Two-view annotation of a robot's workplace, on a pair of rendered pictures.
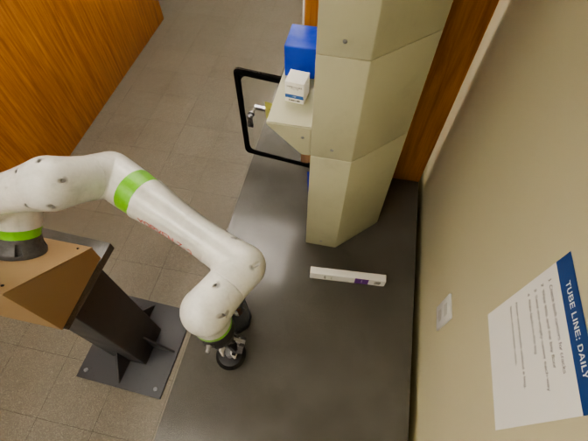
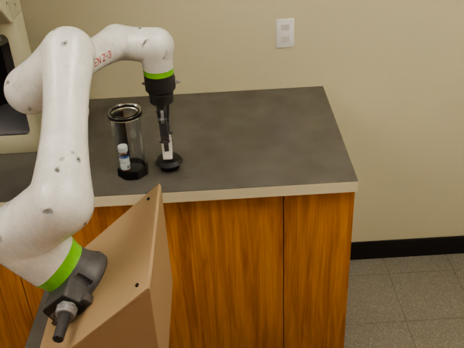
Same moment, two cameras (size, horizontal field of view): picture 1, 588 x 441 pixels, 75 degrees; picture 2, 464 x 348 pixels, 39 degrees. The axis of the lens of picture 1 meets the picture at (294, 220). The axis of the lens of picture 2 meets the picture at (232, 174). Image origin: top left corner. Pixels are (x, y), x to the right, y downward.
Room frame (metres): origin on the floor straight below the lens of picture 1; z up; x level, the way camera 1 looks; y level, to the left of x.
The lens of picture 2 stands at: (0.47, 2.01, 2.07)
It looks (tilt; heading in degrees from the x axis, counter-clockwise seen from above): 33 degrees down; 258
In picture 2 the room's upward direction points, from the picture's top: 3 degrees counter-clockwise
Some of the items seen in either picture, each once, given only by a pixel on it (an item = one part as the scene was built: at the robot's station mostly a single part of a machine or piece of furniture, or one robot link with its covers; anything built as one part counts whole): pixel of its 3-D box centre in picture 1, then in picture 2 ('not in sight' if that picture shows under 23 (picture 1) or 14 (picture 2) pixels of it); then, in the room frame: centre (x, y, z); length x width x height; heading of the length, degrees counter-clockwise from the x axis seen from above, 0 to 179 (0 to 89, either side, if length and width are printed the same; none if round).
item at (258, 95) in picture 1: (278, 122); not in sight; (1.05, 0.05, 1.19); 0.30 x 0.01 x 0.40; 71
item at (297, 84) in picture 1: (297, 87); not in sight; (0.80, -0.01, 1.54); 0.05 x 0.05 x 0.06; 72
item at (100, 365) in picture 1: (104, 317); not in sight; (0.57, 0.87, 0.45); 0.48 x 0.48 x 0.90; 76
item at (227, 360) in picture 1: (230, 353); (168, 158); (0.28, 0.19, 0.97); 0.09 x 0.09 x 0.07
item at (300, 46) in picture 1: (306, 52); not in sight; (0.93, -0.03, 1.56); 0.10 x 0.10 x 0.09; 78
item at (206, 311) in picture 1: (209, 310); (153, 50); (0.29, 0.19, 1.35); 0.13 x 0.11 x 0.14; 146
